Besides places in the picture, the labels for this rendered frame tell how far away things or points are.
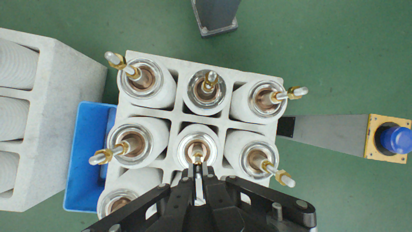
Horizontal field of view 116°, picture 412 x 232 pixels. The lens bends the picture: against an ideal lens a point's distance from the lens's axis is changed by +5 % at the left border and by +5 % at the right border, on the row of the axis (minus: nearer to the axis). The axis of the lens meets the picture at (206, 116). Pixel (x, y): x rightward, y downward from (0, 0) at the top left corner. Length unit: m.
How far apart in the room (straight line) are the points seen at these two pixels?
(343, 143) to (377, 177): 0.62
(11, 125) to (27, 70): 0.12
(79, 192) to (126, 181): 0.29
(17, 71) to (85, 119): 0.15
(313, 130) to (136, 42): 0.61
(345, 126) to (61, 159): 0.66
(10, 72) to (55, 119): 0.11
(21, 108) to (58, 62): 0.12
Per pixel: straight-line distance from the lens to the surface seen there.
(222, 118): 0.32
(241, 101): 0.27
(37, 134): 0.47
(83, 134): 0.51
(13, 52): 0.47
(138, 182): 0.30
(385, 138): 0.33
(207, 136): 0.24
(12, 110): 0.48
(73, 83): 0.50
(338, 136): 0.35
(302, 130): 0.41
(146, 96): 0.26
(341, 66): 0.81
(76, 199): 0.58
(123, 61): 0.20
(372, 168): 0.93
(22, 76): 0.48
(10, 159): 0.52
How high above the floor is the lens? 0.49
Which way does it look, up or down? 85 degrees down
